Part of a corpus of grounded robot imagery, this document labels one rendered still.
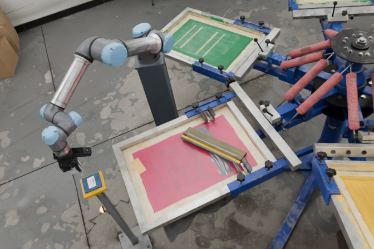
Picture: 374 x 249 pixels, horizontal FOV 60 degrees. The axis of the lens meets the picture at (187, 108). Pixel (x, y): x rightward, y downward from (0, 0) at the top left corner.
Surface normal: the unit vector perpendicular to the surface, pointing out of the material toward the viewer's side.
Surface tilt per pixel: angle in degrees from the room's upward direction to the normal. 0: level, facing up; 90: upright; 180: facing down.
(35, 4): 90
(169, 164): 0
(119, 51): 86
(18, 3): 90
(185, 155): 0
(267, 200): 0
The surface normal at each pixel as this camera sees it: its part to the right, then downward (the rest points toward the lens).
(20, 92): -0.14, -0.65
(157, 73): 0.06, 0.75
